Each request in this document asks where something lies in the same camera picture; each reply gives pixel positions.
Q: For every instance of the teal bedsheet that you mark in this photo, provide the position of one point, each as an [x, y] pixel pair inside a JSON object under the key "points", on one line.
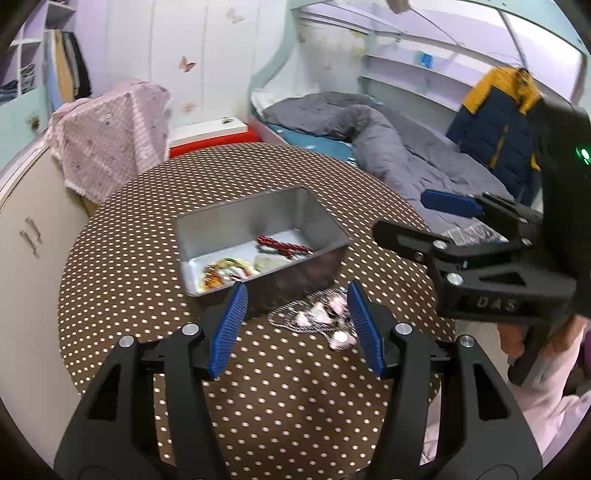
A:
{"points": [[314, 141]]}

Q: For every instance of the small blue box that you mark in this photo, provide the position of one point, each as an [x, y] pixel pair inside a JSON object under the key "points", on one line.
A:
{"points": [[425, 59]]}

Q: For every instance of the person's right hand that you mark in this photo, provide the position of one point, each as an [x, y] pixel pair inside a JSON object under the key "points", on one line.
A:
{"points": [[511, 341]]}

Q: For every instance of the brown polka-dot tablecloth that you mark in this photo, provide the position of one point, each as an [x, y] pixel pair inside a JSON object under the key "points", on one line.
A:
{"points": [[138, 258]]}

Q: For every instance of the white box lid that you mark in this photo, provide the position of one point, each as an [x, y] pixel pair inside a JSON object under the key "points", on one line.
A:
{"points": [[203, 129]]}

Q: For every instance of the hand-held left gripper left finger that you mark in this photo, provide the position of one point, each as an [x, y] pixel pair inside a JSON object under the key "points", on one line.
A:
{"points": [[228, 330]]}

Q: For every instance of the white wardrobe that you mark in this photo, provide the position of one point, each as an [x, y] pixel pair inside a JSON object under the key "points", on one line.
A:
{"points": [[207, 69]]}

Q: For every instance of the folded jeans stack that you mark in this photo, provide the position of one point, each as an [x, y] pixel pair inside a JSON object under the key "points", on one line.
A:
{"points": [[9, 90]]}

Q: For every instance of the folded grey clothes stack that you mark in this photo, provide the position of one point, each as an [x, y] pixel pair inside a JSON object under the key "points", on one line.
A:
{"points": [[27, 76]]}

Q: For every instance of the pink pajama trousers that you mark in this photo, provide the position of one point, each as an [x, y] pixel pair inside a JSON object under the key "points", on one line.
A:
{"points": [[545, 406]]}

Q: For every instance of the row of hanging clothes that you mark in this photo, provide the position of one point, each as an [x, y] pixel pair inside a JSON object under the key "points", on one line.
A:
{"points": [[69, 69]]}

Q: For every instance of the pale butterfly sticker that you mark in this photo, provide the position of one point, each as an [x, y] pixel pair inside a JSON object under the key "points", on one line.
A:
{"points": [[235, 14]]}

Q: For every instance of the red storage box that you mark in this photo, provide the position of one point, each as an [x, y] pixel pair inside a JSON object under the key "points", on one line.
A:
{"points": [[231, 141]]}

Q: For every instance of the lavender stair shelf unit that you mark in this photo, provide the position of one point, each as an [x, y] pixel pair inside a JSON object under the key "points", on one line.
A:
{"points": [[32, 27]]}

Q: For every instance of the pink printed cloth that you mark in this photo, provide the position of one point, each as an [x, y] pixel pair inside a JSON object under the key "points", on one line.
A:
{"points": [[106, 134]]}

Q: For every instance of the yellow and navy jacket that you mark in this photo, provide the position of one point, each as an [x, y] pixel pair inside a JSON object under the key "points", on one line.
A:
{"points": [[498, 120]]}

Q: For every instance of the teal bunk bed frame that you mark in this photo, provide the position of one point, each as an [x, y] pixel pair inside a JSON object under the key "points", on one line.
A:
{"points": [[286, 46]]}

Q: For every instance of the grey metal tin box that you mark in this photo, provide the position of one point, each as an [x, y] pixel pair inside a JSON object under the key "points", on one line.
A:
{"points": [[258, 217]]}

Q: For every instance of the grey duvet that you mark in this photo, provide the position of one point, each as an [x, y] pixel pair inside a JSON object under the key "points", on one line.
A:
{"points": [[392, 134]]}

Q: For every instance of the teal drawer cabinet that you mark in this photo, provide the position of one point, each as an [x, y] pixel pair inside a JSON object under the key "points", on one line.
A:
{"points": [[18, 124]]}

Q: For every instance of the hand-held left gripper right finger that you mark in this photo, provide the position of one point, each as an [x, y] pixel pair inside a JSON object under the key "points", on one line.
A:
{"points": [[364, 327]]}

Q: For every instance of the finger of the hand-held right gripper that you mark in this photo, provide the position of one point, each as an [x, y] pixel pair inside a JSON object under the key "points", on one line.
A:
{"points": [[452, 203], [406, 237]]}

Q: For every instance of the beige low cabinet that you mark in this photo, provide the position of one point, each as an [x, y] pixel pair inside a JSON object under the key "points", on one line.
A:
{"points": [[27, 286]]}

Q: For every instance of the pink butterfly sticker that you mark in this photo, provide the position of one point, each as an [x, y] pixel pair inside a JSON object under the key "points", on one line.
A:
{"points": [[187, 63]]}

